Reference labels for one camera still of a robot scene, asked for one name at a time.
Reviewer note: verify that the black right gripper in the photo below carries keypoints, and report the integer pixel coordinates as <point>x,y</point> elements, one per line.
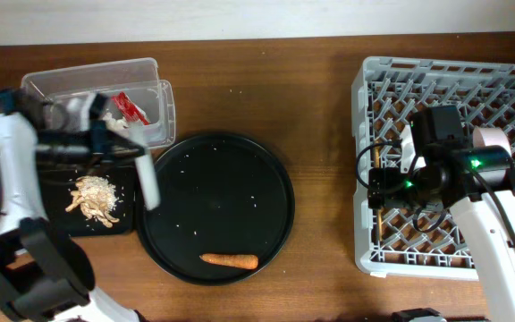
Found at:
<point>384,187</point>

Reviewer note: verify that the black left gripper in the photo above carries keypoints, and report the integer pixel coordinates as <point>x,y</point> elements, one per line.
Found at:
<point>98,143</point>

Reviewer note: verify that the white tissue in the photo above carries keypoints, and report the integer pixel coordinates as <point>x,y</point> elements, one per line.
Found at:
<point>114,124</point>

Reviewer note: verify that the food scraps and rice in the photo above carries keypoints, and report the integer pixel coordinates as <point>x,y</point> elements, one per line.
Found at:
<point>95,197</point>

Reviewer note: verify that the red wrapper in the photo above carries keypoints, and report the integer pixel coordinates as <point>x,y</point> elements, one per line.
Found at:
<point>129,110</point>

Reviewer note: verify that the light grey plate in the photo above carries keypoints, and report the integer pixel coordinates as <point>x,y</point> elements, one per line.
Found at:
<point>145,168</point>

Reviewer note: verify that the pink bowl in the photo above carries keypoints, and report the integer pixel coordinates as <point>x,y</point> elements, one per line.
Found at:
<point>487,137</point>

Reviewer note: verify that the orange carrot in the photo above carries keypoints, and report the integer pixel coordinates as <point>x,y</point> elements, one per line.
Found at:
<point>241,261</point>

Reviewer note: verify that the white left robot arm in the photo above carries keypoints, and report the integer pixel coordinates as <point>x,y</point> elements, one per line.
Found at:
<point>44,274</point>

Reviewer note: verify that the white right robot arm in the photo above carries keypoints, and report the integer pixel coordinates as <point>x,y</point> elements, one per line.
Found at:
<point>475,187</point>

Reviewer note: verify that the grey dishwasher rack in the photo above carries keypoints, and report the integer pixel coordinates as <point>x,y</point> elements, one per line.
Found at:
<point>385,93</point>

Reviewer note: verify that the black rectangular tray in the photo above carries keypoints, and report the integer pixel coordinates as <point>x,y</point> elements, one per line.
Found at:
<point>57,185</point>

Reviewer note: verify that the clear plastic bin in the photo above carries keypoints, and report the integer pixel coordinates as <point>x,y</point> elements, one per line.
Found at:
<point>137,78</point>

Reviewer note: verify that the round black tray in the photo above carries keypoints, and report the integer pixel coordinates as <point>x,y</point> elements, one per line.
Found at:
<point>220,193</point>

